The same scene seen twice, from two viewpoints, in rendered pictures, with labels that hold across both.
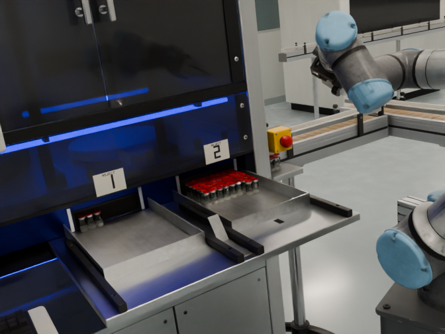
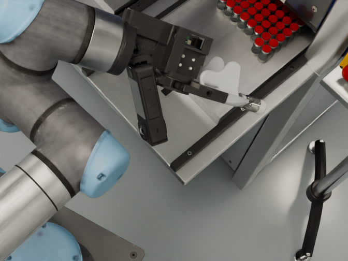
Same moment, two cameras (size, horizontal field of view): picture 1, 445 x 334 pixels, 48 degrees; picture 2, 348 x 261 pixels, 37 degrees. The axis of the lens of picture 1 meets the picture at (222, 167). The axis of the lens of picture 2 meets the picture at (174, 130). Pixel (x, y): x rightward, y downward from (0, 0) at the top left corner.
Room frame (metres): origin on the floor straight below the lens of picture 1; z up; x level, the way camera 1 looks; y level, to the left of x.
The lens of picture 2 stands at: (1.03, -0.64, 1.88)
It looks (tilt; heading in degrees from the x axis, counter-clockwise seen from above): 66 degrees down; 67
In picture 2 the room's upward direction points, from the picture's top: 12 degrees clockwise
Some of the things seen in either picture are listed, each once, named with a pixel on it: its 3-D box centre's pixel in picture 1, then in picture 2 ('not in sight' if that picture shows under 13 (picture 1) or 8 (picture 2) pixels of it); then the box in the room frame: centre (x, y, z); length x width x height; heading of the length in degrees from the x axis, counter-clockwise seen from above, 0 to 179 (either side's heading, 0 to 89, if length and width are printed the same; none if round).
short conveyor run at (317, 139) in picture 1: (314, 134); not in sight; (1.87, -0.37, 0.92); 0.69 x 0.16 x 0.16; 120
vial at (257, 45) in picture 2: (249, 187); (257, 46); (1.42, -0.07, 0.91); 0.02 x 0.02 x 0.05
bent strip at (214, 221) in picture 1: (228, 234); not in sight; (1.10, 0.00, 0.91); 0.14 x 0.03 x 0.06; 30
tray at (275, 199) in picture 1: (237, 197); (232, 37); (1.38, -0.03, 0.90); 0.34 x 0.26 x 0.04; 30
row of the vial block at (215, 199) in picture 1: (229, 191); (246, 25); (1.42, -0.01, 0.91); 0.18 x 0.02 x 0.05; 120
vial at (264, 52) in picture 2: (255, 185); (264, 53); (1.44, -0.09, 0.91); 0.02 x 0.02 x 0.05
